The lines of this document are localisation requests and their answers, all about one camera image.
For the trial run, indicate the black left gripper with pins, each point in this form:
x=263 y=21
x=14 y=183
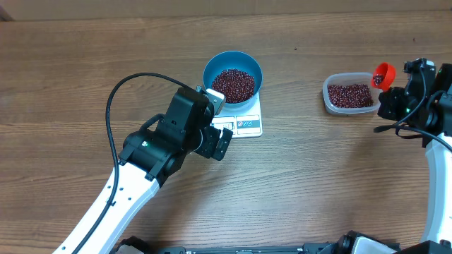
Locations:
x=210 y=149

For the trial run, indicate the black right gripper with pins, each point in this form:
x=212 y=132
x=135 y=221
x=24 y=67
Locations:
x=388 y=105

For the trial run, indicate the orange scoop with blue handle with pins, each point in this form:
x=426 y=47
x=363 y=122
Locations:
x=389 y=73

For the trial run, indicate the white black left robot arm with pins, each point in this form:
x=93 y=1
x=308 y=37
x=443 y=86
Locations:
x=149 y=156

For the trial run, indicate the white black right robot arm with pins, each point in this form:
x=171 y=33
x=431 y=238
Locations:
x=423 y=107

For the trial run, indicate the red beans in scoop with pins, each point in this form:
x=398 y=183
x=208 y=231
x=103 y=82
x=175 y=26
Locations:
x=377 y=79

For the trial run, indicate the white digital kitchen scale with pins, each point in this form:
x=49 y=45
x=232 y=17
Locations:
x=244 y=120

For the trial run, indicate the red beans in bowl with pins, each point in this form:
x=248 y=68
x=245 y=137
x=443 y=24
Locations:
x=237 y=86

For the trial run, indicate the blue metal bowl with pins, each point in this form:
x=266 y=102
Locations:
x=235 y=60

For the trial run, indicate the red beans in container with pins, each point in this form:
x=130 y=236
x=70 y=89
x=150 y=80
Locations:
x=350 y=96

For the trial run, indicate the clear plastic container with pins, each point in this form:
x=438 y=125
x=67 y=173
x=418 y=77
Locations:
x=346 y=79

